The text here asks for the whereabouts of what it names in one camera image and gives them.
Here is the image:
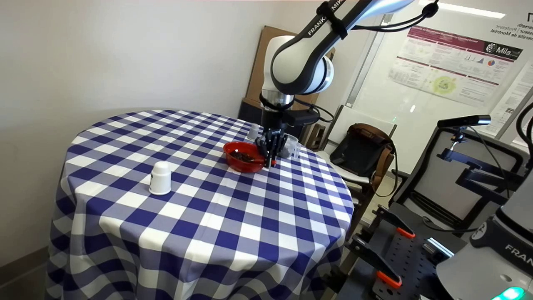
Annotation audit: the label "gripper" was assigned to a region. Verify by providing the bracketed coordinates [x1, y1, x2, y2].
[255, 107, 294, 168]

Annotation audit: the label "clear plastic jug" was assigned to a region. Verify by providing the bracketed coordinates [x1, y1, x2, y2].
[278, 134, 301, 161]

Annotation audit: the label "red bowl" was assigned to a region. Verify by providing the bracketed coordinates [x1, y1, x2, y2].
[223, 141, 267, 174]

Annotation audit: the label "dark beans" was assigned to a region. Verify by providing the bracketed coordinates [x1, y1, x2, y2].
[229, 150, 257, 163]

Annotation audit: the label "black box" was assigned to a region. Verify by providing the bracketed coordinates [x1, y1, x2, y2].
[238, 97, 267, 126]

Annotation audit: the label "wooden stool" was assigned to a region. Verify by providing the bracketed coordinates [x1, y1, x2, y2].
[303, 122, 328, 151]

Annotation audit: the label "cardboard sheet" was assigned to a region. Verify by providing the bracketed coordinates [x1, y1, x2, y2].
[245, 25, 336, 111]

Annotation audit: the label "white chair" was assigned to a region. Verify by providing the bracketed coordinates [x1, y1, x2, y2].
[315, 105, 399, 234]

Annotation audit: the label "black and brown bag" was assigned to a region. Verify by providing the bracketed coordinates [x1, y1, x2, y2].
[329, 123, 396, 180]

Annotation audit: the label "blue white checkered tablecloth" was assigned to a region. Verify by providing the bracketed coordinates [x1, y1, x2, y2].
[45, 109, 355, 300]

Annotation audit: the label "white plastic cup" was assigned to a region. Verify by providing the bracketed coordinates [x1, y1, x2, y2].
[149, 161, 172, 196]

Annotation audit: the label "black clamp with orange tips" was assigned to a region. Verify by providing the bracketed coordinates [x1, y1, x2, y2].
[351, 235, 403, 289]
[372, 204, 416, 240]

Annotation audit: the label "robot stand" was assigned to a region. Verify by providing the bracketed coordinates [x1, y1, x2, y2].
[331, 201, 469, 300]

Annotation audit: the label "black framed grey panel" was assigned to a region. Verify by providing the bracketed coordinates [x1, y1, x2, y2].
[391, 126, 530, 235]

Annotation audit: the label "research poster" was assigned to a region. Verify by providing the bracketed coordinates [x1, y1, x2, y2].
[387, 25, 524, 110]

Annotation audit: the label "paper notice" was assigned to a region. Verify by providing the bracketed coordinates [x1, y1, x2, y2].
[488, 62, 533, 139]

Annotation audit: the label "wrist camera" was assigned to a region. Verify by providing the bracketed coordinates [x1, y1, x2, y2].
[286, 109, 320, 126]

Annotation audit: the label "black cable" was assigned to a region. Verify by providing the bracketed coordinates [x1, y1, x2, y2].
[372, 142, 400, 199]

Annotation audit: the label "silver metal bracket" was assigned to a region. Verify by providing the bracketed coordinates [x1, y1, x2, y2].
[423, 237, 455, 260]

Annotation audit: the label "camera on mount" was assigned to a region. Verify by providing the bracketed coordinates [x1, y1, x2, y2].
[436, 115, 526, 205]

